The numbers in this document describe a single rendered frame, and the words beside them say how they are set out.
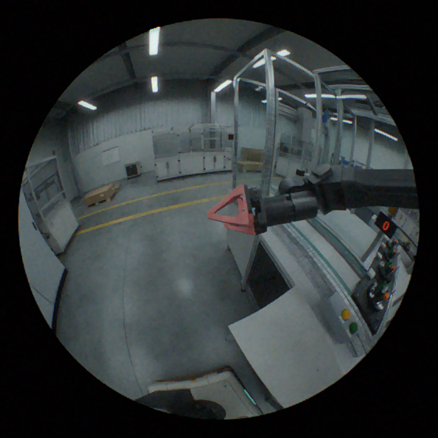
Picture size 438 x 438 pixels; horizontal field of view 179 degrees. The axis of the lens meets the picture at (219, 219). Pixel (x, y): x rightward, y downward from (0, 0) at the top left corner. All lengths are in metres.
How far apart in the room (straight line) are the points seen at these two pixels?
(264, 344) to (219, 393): 0.73
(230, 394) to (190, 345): 0.59
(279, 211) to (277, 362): 0.47
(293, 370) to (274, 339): 0.16
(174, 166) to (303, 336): 5.14
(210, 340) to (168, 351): 0.42
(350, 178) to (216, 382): 1.17
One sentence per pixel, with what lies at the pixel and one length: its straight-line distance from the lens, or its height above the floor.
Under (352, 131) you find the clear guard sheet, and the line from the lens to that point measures 0.86.
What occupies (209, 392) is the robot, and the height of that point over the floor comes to 0.28.
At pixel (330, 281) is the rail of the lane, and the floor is 0.96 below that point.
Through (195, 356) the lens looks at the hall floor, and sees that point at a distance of 1.36.
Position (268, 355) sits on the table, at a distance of 0.51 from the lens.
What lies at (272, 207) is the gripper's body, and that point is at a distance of 0.23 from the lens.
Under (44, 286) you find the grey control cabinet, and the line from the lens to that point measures 2.66.
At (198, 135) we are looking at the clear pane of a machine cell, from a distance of 5.15.
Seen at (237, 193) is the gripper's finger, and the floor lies 1.26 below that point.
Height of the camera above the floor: 1.34
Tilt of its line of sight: 35 degrees down
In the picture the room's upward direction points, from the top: straight up
